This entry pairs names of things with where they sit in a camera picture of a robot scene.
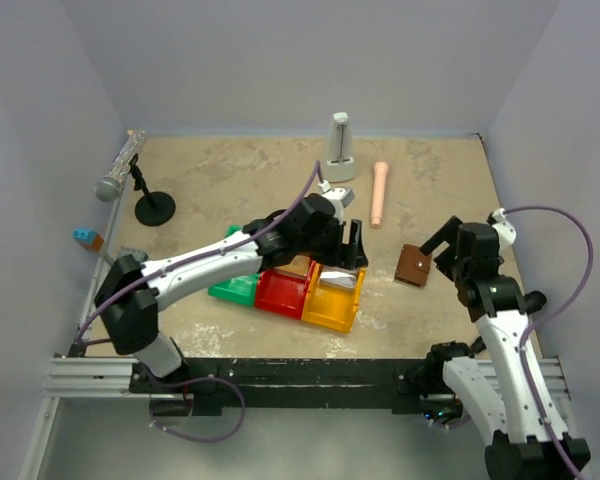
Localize brown leather card holder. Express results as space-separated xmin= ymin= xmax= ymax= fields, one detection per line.
xmin=394 ymin=244 xmax=431 ymax=288

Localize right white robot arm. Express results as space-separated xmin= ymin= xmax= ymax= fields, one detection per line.
xmin=412 ymin=211 xmax=591 ymax=479

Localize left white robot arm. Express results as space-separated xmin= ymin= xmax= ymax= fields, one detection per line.
xmin=94 ymin=188 xmax=368 ymax=382

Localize cards in yellow bin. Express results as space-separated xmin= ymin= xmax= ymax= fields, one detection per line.
xmin=319 ymin=269 xmax=358 ymax=291

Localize cards in red bin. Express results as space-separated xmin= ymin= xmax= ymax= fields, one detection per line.
xmin=277 ymin=255 xmax=311 ymax=277

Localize yellow plastic bin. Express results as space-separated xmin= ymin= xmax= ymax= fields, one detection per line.
xmin=301 ymin=263 xmax=366 ymax=334

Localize white metronome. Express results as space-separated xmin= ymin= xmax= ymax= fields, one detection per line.
xmin=322 ymin=112 xmax=356 ymax=183

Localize red plastic bin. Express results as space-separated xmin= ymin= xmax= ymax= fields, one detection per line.
xmin=254 ymin=260 xmax=315 ymax=320

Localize pink toy microphone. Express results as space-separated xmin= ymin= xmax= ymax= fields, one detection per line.
xmin=370 ymin=161 xmax=389 ymax=228

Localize green plastic bin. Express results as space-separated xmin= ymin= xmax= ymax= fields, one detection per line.
xmin=208 ymin=224 xmax=261 ymax=307

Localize black microphone stand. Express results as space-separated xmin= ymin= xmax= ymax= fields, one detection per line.
xmin=130 ymin=154 xmax=176 ymax=227

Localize blue toy brick stack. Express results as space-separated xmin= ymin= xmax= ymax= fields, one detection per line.
xmin=117 ymin=246 xmax=148 ymax=263

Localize silver glitter microphone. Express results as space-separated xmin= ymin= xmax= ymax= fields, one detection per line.
xmin=94 ymin=130 xmax=148 ymax=203

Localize blue orange toy block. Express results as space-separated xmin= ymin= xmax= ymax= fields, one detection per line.
xmin=73 ymin=228 xmax=104 ymax=253

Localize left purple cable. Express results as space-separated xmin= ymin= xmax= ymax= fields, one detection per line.
xmin=74 ymin=160 xmax=331 ymax=351

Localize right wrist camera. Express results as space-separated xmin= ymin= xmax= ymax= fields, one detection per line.
xmin=487 ymin=208 xmax=517 ymax=252

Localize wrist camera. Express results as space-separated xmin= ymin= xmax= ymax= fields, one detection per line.
xmin=323 ymin=187 xmax=355 ymax=210
xmin=487 ymin=208 xmax=517 ymax=252

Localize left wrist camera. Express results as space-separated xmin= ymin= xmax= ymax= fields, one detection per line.
xmin=323 ymin=187 xmax=355 ymax=210

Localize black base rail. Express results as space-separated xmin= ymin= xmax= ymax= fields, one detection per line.
xmin=129 ymin=357 xmax=481 ymax=416

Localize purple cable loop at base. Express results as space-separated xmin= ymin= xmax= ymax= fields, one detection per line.
xmin=148 ymin=373 xmax=246 ymax=444

